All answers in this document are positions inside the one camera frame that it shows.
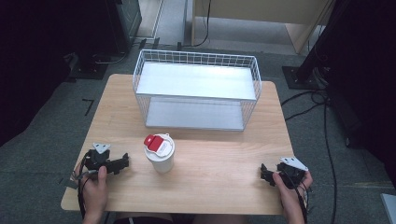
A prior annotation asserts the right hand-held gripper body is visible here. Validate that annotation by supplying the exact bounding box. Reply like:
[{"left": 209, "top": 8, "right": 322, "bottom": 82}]
[{"left": 275, "top": 156, "right": 309, "bottom": 190}]

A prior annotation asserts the person's left hand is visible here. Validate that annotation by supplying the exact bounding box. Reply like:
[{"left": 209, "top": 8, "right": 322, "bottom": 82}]
[{"left": 74, "top": 165, "right": 108, "bottom": 217}]

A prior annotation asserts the black floor stand base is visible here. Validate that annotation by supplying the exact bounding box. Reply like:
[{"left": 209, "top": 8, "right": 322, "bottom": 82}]
[{"left": 64, "top": 50, "right": 110, "bottom": 81}]

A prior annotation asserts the black hanging cable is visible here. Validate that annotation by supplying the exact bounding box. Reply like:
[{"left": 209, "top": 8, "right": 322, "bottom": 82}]
[{"left": 177, "top": 0, "right": 213, "bottom": 50}]

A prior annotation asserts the black cabinet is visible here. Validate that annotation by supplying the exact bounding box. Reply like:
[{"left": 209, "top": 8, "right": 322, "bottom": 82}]
[{"left": 105, "top": 0, "right": 143, "bottom": 56}]

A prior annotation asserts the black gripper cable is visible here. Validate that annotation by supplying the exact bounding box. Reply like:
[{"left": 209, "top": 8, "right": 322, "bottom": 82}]
[
  {"left": 288, "top": 170, "right": 314, "bottom": 224},
  {"left": 70, "top": 154, "right": 93, "bottom": 220}
]

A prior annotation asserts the light wooden desk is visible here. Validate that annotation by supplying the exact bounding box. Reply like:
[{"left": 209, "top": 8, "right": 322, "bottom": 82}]
[{"left": 191, "top": 0, "right": 337, "bottom": 56}]

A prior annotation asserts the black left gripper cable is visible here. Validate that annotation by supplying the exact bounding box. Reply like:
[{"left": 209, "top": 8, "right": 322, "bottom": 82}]
[{"left": 70, "top": 154, "right": 93, "bottom": 220}]

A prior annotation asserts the black floor cable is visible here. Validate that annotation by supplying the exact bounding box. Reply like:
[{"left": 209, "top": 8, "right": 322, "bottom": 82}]
[{"left": 280, "top": 88, "right": 340, "bottom": 224}]

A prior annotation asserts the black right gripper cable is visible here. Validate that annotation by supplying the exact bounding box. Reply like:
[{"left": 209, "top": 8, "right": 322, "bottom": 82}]
[{"left": 288, "top": 170, "right": 314, "bottom": 224}]

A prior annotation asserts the person's right hand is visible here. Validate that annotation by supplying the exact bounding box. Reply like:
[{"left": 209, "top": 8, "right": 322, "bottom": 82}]
[{"left": 272, "top": 170, "right": 314, "bottom": 217}]

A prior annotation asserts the black stand with base plate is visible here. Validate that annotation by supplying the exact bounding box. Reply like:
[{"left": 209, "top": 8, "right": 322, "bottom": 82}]
[{"left": 281, "top": 0, "right": 354, "bottom": 91}]

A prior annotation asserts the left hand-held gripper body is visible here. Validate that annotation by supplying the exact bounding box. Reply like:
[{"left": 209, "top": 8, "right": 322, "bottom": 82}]
[{"left": 83, "top": 142, "right": 112, "bottom": 175}]

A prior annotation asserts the white wire shelf rack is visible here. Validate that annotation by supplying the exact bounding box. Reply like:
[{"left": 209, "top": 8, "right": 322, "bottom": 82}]
[{"left": 132, "top": 49, "right": 263, "bottom": 133}]

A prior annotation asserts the white cup with red lid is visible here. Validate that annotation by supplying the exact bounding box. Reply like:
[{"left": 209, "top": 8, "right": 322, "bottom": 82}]
[{"left": 143, "top": 133, "right": 177, "bottom": 175}]

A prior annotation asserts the white box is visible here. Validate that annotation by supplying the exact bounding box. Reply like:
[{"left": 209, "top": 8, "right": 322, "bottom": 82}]
[{"left": 379, "top": 192, "right": 396, "bottom": 224}]

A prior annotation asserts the dark curtain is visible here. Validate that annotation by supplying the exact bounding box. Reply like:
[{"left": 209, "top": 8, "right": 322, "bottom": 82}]
[
  {"left": 0, "top": 0, "right": 108, "bottom": 147},
  {"left": 323, "top": 0, "right": 396, "bottom": 185}
]

